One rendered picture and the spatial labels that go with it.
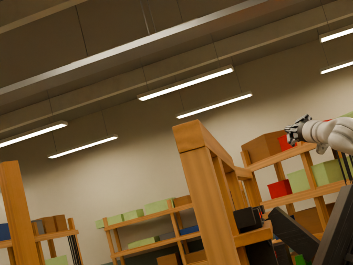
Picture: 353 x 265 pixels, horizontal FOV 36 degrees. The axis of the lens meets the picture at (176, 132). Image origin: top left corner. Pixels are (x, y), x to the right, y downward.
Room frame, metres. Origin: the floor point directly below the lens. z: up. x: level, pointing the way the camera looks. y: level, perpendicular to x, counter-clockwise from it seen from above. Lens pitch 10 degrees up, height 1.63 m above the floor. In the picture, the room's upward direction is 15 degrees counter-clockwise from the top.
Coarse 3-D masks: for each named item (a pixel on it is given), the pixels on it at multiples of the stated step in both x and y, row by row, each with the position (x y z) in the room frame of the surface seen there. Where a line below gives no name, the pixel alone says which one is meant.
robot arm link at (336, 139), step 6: (336, 126) 1.59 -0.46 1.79; (342, 126) 1.57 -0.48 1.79; (336, 132) 1.58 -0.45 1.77; (342, 132) 1.57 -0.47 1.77; (348, 132) 1.57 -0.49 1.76; (330, 138) 1.58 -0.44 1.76; (336, 138) 1.57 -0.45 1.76; (342, 138) 1.57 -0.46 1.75; (348, 138) 1.57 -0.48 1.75; (330, 144) 1.59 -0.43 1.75; (336, 144) 1.58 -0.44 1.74; (342, 144) 1.57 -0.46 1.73; (348, 144) 1.57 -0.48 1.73; (342, 150) 1.59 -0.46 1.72; (348, 150) 1.58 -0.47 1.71
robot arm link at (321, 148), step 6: (312, 120) 1.73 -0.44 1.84; (318, 120) 1.72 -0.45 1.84; (306, 126) 1.72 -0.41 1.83; (312, 126) 1.70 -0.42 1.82; (306, 132) 1.72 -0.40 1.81; (306, 138) 1.73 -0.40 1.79; (312, 138) 1.71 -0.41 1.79; (318, 144) 1.76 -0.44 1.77; (324, 144) 1.76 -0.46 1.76; (318, 150) 1.76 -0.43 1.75; (324, 150) 1.76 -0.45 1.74
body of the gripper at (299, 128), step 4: (304, 120) 1.76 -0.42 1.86; (308, 120) 1.74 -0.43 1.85; (300, 124) 1.76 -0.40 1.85; (296, 128) 1.82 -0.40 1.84; (300, 128) 1.75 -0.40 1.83; (300, 132) 1.75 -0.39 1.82; (296, 136) 1.79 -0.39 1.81; (300, 136) 1.76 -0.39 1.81; (300, 140) 1.79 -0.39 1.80; (304, 140) 1.76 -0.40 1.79
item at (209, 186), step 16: (192, 160) 1.70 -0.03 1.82; (208, 160) 1.70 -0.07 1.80; (192, 176) 1.71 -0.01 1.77; (208, 176) 1.70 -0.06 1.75; (224, 176) 2.15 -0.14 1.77; (192, 192) 1.71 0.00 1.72; (208, 192) 1.70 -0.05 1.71; (224, 192) 2.08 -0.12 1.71; (240, 192) 3.08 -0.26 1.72; (208, 208) 1.70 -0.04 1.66; (224, 208) 1.76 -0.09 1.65; (240, 208) 3.09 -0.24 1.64; (208, 224) 1.70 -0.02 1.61; (224, 224) 1.70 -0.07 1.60; (208, 240) 1.71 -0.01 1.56; (224, 240) 1.70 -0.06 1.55; (208, 256) 1.71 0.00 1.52; (224, 256) 1.70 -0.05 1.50; (240, 256) 2.08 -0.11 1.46
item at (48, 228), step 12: (60, 216) 8.55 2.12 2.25; (0, 228) 6.85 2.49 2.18; (36, 228) 7.62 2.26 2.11; (48, 228) 8.10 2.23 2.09; (60, 228) 8.47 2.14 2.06; (72, 228) 8.72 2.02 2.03; (0, 240) 6.81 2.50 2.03; (36, 240) 7.47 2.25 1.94; (48, 240) 8.83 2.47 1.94; (72, 240) 8.53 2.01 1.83; (12, 252) 7.68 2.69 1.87; (72, 252) 8.46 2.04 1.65; (12, 264) 7.69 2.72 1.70; (48, 264) 7.81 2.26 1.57; (60, 264) 8.12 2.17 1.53
